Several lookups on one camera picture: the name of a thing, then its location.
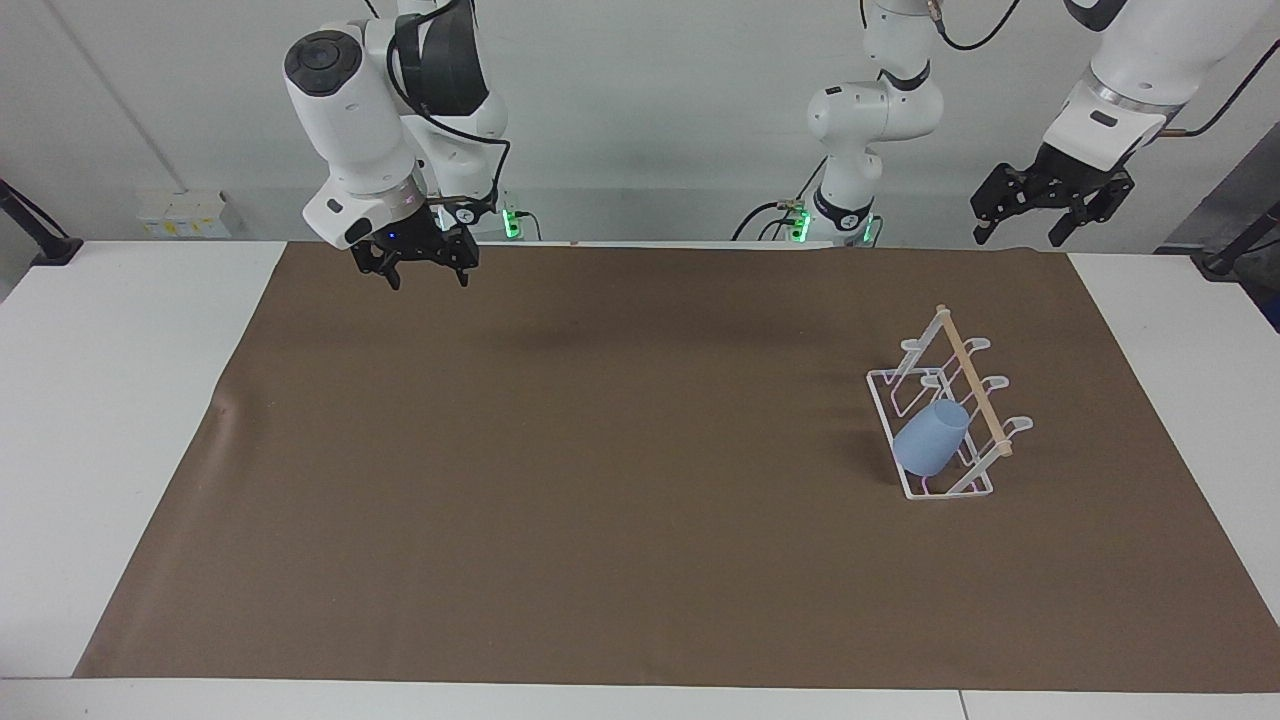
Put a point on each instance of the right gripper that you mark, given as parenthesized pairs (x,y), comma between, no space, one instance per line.
(412,240)

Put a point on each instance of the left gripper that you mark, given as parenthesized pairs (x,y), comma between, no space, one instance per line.
(1072,168)

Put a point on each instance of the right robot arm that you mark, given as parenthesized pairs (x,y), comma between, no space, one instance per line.
(345,120)

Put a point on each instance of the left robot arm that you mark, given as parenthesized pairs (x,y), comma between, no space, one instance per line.
(870,110)

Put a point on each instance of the light blue cup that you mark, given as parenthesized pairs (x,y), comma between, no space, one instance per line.
(930,440)

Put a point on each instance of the black stand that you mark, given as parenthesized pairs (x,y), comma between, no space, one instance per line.
(1240,250)
(35,235)

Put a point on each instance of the white wall socket box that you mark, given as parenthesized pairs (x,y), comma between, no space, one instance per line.
(185,213)

